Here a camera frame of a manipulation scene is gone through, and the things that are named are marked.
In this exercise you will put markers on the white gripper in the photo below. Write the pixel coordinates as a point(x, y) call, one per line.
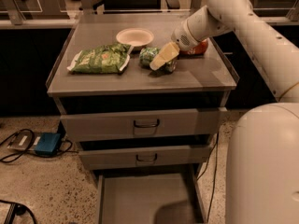
point(182, 37)

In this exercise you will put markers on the grey middle drawer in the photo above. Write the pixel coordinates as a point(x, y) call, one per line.
point(143, 156)

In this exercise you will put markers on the grey flat device on floor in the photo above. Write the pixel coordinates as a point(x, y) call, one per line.
point(24, 141)

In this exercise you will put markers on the grey drawer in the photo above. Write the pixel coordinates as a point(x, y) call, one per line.
point(150, 199)
point(143, 124)
point(143, 156)

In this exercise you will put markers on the green soda can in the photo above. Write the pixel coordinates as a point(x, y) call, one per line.
point(147, 55)

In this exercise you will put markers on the grey drawer cabinet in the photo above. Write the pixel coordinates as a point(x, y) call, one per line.
point(197, 82)

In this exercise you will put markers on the grey bottom drawer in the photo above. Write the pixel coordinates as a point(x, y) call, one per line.
point(150, 199)

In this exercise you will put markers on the green chip bag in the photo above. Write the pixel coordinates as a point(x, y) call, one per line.
point(106, 59)

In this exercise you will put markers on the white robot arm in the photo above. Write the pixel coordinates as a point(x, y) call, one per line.
point(262, 167)

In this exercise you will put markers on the grey top drawer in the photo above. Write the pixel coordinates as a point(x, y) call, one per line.
point(143, 124)

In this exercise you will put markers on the red soda can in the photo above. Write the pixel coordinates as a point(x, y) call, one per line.
point(200, 49)

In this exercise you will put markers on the black office chair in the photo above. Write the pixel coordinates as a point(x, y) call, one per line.
point(128, 6)

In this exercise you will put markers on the blue electronics box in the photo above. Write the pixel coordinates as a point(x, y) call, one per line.
point(47, 144)

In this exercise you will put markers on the white paper bowl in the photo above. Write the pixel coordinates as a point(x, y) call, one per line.
point(136, 37)

